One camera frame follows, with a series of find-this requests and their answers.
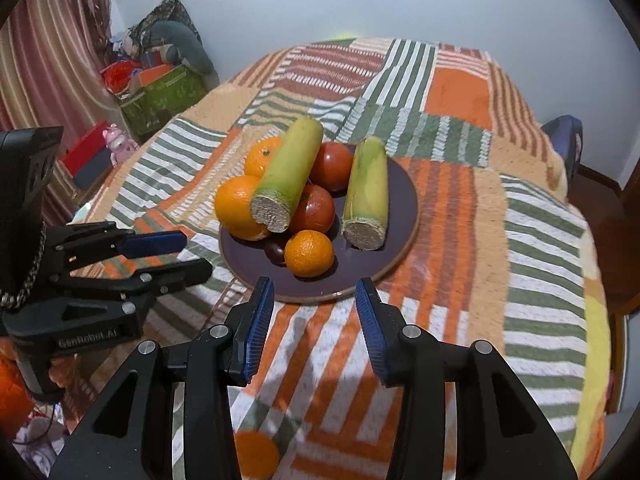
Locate purple round plate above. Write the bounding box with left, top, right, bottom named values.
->
left=219, top=145, right=420, bottom=305

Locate large orange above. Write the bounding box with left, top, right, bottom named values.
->
left=244, top=136, right=286, bottom=178
left=215, top=175, right=273, bottom=242

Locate grey plush pillow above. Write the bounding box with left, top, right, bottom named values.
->
left=150, top=21, right=216, bottom=76

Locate striped red-brown curtain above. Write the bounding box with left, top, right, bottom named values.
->
left=0, top=0, right=113, bottom=226

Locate braided cord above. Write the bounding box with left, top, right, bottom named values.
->
left=0, top=222, right=48, bottom=308

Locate small tangerine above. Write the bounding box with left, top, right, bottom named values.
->
left=285, top=230, right=335, bottom=278
left=234, top=431, right=280, bottom=480

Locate dark patterned cushion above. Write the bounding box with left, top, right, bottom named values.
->
left=127, top=0, right=203, bottom=46

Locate striped patchwork blanket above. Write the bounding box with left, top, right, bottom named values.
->
left=15, top=36, right=613, bottom=480

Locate pink toy figure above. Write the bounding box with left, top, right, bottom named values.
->
left=102, top=122, right=140, bottom=166

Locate red flat box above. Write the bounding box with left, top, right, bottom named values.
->
left=61, top=122, right=111, bottom=176

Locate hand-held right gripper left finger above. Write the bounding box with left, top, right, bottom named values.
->
left=50, top=276, right=276, bottom=480

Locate green-streaked sugarcane piece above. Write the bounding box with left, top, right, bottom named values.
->
left=341, top=136, right=390, bottom=251

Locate orange cloth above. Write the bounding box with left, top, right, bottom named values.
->
left=0, top=360, right=32, bottom=426

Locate small dark red fruit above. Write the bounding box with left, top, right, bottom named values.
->
left=263, top=240, right=290, bottom=266

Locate orange box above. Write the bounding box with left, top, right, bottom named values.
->
left=132, top=64, right=173, bottom=86

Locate red plastic bag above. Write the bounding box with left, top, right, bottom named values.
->
left=100, top=60, right=143, bottom=93

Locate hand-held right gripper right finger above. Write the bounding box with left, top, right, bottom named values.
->
left=355, top=277, right=581, bottom=480

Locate red tomato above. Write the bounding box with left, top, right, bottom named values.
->
left=287, top=183, right=336, bottom=235
left=309, top=141, right=355, bottom=192

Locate green storage box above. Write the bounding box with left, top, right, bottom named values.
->
left=120, top=65, right=208, bottom=136

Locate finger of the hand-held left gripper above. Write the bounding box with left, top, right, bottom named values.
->
left=62, top=259, right=213, bottom=311
left=47, top=221, right=187, bottom=273

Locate smooth yellow-green sugarcane piece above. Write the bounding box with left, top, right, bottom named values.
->
left=250, top=116, right=324, bottom=233

